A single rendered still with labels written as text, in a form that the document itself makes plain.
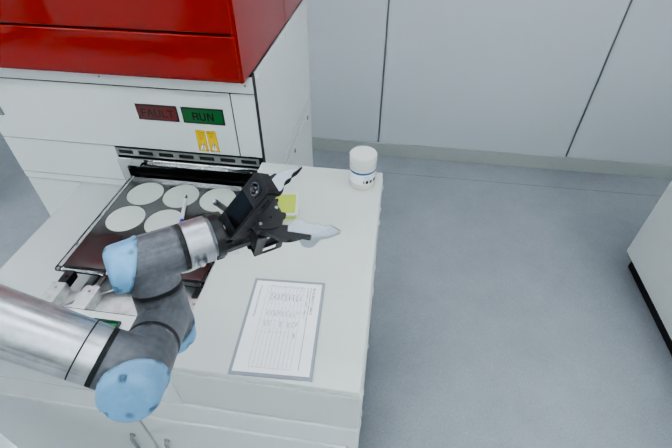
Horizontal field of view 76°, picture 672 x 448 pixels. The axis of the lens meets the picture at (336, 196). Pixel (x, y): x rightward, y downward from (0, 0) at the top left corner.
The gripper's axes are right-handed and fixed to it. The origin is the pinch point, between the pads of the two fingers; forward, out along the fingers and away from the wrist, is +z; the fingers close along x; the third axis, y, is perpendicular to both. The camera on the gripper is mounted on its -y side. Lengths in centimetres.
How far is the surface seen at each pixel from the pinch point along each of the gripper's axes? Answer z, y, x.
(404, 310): 69, 118, 5
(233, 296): -16.3, 24.5, 2.3
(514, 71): 184, 67, -77
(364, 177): 24.8, 21.5, -13.4
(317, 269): 1.6, 22.3, 4.5
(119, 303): -37, 40, -12
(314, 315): -4.7, 19.4, 14.0
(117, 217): -32, 46, -39
